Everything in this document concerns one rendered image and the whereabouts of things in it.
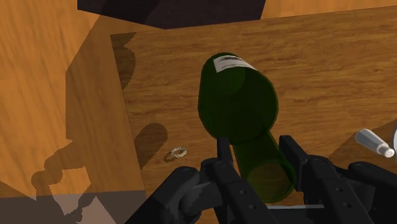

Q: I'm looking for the small silver ring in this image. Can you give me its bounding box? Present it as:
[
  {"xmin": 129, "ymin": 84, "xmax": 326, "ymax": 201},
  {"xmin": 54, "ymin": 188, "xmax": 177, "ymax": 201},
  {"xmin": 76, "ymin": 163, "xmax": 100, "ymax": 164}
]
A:
[{"xmin": 171, "ymin": 146, "xmax": 188, "ymax": 158}]

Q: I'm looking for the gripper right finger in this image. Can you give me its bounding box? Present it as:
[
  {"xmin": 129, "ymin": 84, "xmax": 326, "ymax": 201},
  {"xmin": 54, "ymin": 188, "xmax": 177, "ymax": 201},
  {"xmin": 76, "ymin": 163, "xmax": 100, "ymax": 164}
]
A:
[{"xmin": 279, "ymin": 135, "xmax": 397, "ymax": 224}]

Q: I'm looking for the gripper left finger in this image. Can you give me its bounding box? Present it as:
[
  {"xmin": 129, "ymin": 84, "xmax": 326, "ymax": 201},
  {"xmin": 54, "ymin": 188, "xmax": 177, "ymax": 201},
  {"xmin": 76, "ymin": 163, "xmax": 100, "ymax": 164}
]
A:
[{"xmin": 125, "ymin": 137, "xmax": 280, "ymax": 224}]

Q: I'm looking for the brown wooden table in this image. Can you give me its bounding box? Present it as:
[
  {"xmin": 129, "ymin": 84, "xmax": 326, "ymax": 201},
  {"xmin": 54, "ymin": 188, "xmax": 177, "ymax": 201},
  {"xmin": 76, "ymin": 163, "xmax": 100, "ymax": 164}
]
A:
[{"xmin": 110, "ymin": 5, "xmax": 397, "ymax": 224}]

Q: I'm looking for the white salt shaker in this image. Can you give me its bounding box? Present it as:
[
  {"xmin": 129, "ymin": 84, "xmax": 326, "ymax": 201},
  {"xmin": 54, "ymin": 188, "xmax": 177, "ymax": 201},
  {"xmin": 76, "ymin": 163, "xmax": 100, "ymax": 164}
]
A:
[{"xmin": 354, "ymin": 128, "xmax": 396, "ymax": 158}]

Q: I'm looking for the dark green glass bottle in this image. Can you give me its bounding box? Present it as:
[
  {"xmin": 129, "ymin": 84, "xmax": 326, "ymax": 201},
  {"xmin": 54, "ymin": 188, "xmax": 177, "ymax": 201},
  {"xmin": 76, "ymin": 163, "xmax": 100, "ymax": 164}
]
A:
[{"xmin": 197, "ymin": 52, "xmax": 297, "ymax": 204}]

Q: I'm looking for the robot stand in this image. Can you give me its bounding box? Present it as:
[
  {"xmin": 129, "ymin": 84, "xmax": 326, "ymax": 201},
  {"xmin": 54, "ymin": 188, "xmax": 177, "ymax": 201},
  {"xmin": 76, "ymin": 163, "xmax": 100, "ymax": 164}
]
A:
[{"xmin": 77, "ymin": 0, "xmax": 267, "ymax": 30}]

